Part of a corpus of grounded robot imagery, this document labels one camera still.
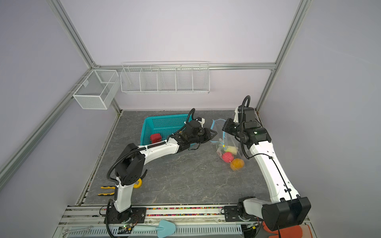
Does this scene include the white mesh wall box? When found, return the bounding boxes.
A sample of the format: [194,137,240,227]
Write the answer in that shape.
[73,69,120,110]

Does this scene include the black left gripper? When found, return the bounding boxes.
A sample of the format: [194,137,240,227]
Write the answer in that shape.
[190,127,218,144]

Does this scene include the pink dragon fruit toy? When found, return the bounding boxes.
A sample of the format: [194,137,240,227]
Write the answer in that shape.
[221,152,234,163]

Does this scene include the yellow handled pliers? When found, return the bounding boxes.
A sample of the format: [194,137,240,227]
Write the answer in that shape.
[97,186,116,196]

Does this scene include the white wire wall rack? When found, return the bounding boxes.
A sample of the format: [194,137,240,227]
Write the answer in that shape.
[120,61,210,94]

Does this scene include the teal silicone spatula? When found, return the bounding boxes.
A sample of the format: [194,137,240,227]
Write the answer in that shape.
[133,220,176,238]

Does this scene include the yellow tape measure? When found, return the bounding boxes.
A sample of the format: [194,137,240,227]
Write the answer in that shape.
[134,178,142,188]

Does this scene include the teal plastic basket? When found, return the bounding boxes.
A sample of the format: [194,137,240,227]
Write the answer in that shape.
[140,114,188,145]

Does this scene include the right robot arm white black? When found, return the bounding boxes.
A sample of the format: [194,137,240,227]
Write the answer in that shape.
[222,96,311,231]

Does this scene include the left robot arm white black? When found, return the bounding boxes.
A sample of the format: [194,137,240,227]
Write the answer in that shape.
[105,108,217,224]

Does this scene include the red pepper toy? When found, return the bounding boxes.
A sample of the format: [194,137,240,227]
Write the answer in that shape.
[149,133,162,144]

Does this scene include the orange gloved hand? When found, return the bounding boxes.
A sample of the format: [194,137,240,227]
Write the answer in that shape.
[262,222,311,238]

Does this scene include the clear zip top bag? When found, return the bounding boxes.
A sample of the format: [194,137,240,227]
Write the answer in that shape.
[210,119,243,165]

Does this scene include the silver wrench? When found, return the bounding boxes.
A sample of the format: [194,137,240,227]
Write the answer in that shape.
[62,226,93,238]

